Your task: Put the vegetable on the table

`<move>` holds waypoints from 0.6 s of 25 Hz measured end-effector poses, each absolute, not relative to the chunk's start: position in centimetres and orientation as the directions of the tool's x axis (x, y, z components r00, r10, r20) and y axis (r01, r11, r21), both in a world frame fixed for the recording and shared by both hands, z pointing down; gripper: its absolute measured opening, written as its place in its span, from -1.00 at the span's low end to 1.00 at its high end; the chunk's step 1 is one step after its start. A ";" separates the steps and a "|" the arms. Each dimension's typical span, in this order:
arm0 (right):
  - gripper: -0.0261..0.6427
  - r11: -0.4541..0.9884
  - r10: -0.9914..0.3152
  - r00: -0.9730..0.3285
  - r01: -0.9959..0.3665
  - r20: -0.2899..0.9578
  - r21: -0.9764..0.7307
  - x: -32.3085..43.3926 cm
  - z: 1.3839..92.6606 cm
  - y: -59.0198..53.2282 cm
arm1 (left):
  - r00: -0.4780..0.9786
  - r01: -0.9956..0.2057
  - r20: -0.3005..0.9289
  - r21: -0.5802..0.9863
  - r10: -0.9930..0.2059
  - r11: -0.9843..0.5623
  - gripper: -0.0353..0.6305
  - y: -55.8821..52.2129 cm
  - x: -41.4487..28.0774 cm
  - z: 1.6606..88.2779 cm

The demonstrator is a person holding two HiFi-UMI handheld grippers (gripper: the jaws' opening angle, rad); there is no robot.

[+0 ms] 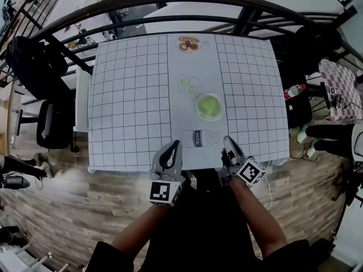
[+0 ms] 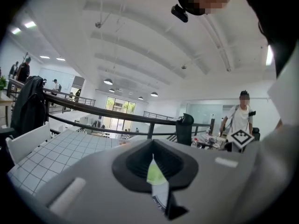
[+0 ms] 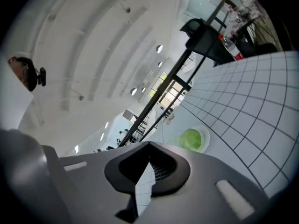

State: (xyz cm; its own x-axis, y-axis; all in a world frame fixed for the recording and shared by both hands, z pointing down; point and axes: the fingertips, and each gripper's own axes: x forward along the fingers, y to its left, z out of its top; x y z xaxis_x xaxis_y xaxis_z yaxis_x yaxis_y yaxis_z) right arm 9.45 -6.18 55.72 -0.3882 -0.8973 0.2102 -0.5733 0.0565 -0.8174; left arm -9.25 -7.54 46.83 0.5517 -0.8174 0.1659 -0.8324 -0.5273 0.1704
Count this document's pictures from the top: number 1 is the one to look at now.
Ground person's right forearm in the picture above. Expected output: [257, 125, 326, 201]
[229, 176, 289, 261]

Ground green leafy vegetable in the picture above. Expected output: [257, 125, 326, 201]
[198, 95, 221, 117]

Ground spare hand-held gripper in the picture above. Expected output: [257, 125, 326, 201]
[328, 86, 345, 109]

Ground red-capped plastic bottle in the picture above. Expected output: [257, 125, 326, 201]
[284, 83, 308, 100]

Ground person's left forearm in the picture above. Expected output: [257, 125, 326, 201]
[111, 203, 171, 256]

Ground white side board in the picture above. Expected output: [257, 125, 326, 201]
[73, 66, 93, 133]

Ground black box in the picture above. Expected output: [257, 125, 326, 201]
[284, 93, 313, 129]

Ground white cable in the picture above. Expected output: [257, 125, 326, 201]
[263, 159, 275, 210]

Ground white grid-cloth table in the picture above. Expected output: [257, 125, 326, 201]
[87, 33, 290, 173]

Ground checkered tablecloth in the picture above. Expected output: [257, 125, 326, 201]
[318, 57, 363, 122]

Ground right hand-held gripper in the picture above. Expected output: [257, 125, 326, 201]
[217, 135, 268, 189]

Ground black office chair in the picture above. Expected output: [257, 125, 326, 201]
[16, 98, 77, 153]

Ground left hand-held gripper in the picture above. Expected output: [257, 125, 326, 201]
[148, 139, 187, 208]

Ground person's black clothing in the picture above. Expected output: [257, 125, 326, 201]
[85, 168, 313, 272]

